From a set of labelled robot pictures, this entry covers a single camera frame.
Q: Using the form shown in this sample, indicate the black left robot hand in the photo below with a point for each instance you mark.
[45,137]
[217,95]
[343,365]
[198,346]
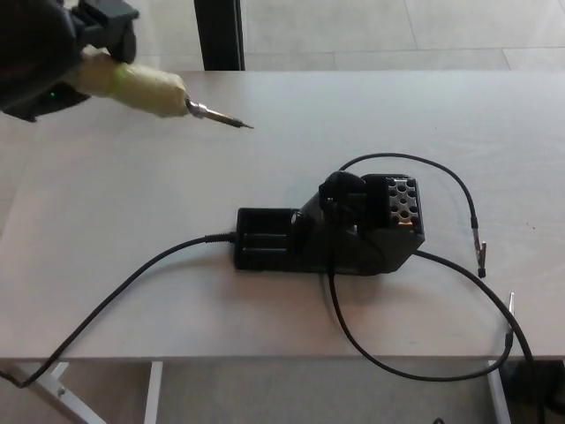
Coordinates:
[35,53]

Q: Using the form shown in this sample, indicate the tape-wrapped soldering iron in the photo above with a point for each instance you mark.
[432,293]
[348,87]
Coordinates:
[150,90]

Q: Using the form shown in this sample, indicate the black soldering iron base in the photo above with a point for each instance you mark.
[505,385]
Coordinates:
[273,245]

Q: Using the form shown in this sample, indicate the white diagonal table brace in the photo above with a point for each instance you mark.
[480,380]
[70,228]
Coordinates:
[55,384]

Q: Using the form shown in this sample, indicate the white table leg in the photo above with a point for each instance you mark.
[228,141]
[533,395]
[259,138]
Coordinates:
[153,393]
[498,393]

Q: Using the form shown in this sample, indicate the dark object under table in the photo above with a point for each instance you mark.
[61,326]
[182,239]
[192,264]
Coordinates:
[552,388]

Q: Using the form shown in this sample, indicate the black vertical post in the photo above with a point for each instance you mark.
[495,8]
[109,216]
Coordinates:
[220,35]

